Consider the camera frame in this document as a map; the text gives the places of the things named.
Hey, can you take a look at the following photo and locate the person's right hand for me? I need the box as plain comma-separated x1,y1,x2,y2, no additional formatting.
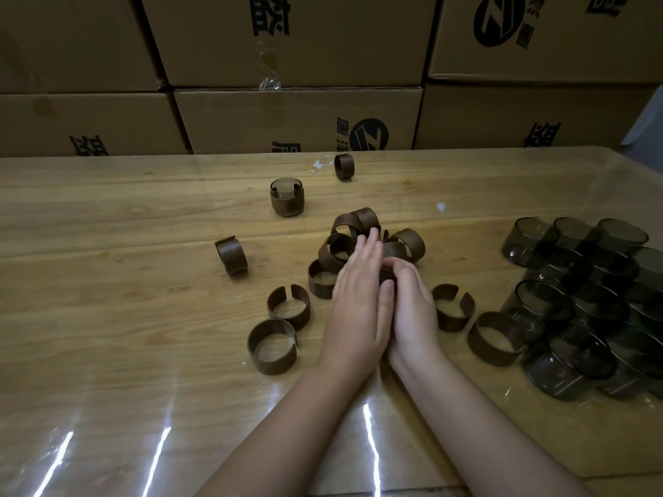
382,255,449,378

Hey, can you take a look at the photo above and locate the person's left hand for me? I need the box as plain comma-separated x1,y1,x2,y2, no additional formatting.
316,227,397,381

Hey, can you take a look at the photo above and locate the cluster of smoky glass cups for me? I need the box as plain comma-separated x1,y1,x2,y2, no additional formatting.
500,215,663,402

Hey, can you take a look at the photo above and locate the person's left forearm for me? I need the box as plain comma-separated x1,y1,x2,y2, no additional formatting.
194,359,382,497

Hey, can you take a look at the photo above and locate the person's right forearm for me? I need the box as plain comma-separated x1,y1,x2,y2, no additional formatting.
398,351,597,497

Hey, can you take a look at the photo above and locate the stack of brown cardboard boxes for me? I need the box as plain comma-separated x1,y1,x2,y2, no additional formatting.
0,0,663,159

